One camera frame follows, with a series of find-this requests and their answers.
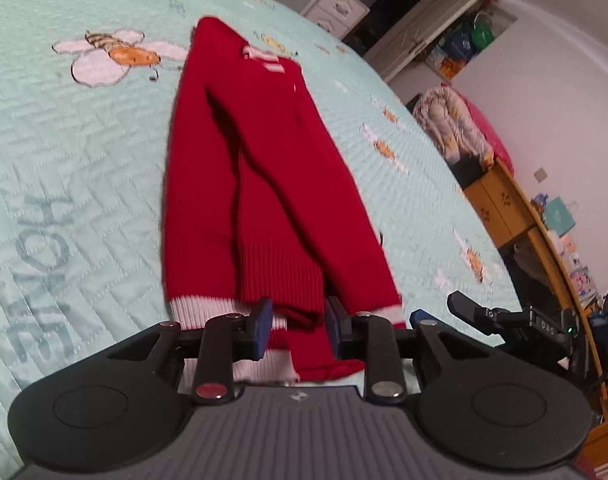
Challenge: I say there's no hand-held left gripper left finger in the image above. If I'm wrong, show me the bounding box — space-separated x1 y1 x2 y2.
106 297 274 406

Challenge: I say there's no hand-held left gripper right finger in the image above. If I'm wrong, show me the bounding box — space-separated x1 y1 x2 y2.
325 297 493 405

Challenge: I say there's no red white-striped knit sweater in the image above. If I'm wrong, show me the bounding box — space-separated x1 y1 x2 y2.
161 16 405 386

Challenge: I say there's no wooden bedside cabinet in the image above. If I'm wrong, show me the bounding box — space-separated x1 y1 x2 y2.
463 162 608 461

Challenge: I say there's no teal paper bag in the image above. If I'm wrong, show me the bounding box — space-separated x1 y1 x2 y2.
541 196 580 238

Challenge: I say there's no black chair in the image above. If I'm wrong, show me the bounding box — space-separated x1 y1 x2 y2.
454 155 485 188

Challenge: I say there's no pink pillow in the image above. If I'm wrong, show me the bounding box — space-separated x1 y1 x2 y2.
459 95 515 176

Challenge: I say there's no folded floral quilt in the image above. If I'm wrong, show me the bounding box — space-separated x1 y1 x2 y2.
411 85 495 161

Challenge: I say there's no mint quilted bee-print bedspread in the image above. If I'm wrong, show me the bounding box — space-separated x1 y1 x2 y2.
0 0 530 480

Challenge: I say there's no pile of coloured bags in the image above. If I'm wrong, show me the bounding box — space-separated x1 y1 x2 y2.
424 10 497 81

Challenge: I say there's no white door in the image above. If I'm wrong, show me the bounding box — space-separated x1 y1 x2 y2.
364 0 492 83

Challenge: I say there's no white drawer cabinet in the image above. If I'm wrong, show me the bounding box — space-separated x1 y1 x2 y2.
300 0 371 38

